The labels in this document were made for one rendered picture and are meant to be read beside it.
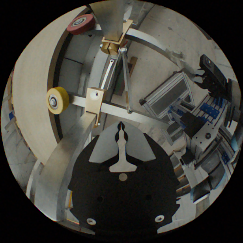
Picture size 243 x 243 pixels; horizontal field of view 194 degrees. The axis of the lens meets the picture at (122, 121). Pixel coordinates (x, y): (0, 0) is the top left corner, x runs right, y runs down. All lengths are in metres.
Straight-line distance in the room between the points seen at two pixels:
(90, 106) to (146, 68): 1.03
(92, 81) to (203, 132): 0.66
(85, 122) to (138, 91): 0.99
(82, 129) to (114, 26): 0.22
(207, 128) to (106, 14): 0.50
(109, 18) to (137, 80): 1.00
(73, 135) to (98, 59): 0.42
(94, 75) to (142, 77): 0.78
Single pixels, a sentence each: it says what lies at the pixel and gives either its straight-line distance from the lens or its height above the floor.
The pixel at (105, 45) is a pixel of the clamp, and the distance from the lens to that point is 0.22.
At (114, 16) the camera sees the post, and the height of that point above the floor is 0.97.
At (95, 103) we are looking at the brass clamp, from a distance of 0.21.
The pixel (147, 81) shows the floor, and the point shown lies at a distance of 1.14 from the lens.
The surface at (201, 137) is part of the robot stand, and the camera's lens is 0.43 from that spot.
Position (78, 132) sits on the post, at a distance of 0.16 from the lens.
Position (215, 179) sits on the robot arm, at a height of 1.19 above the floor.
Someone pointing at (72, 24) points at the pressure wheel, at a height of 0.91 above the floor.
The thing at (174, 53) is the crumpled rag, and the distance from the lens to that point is 0.28.
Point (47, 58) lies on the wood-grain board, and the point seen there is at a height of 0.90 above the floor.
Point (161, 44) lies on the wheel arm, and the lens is 0.27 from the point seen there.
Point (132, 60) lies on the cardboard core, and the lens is 1.05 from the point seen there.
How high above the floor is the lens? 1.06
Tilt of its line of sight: 60 degrees down
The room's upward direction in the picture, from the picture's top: 176 degrees clockwise
